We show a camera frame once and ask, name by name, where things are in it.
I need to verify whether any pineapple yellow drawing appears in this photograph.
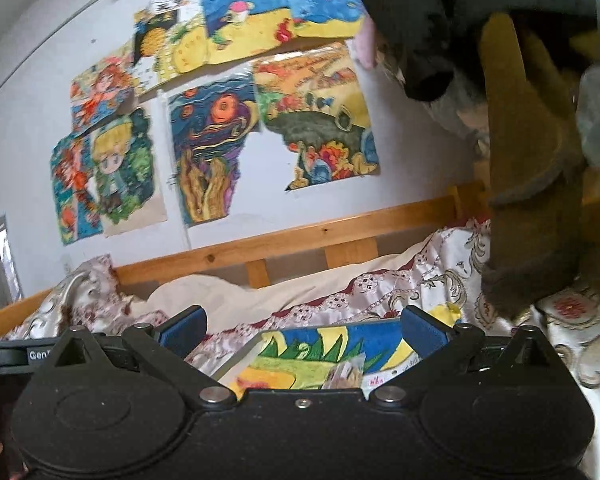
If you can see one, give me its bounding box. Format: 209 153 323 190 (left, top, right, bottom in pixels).
131 0 208 96

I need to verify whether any floral satin bed cover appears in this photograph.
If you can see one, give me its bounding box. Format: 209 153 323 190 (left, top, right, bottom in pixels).
9 222 600 479

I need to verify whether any brown fleece-lined coat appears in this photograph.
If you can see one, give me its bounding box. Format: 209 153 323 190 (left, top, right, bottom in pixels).
480 13 588 318

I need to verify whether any blond boy drawing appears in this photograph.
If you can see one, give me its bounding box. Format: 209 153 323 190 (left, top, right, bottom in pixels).
90 106 168 237

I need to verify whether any grey box with painted lining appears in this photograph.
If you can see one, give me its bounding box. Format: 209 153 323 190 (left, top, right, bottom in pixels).
212 313 419 396

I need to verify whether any landscape flowers drawing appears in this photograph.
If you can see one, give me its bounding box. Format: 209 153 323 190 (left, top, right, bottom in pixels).
251 42 379 191

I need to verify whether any wooden bed frame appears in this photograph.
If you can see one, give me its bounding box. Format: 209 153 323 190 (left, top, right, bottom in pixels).
0 164 600 346

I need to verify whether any red-haired girl drawing lower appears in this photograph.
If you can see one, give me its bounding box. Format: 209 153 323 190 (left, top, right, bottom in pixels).
50 134 102 246

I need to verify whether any fish on sand drawing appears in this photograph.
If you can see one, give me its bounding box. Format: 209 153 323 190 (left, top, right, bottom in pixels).
201 0 296 65

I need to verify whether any red-haired girl drawing upper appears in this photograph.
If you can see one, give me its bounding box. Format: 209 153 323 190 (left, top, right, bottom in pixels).
70 40 133 134

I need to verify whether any pink clear snack packet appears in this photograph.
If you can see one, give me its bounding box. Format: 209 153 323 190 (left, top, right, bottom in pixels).
322 353 366 389

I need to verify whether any red-haired girl drawing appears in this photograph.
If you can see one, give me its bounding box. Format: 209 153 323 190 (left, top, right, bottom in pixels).
70 40 133 134
50 134 102 246

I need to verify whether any swirly blue orange drawing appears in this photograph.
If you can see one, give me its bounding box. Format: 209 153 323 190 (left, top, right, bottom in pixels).
169 72 259 228

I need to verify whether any black jacket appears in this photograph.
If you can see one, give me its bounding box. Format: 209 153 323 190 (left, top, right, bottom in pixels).
361 0 597 102

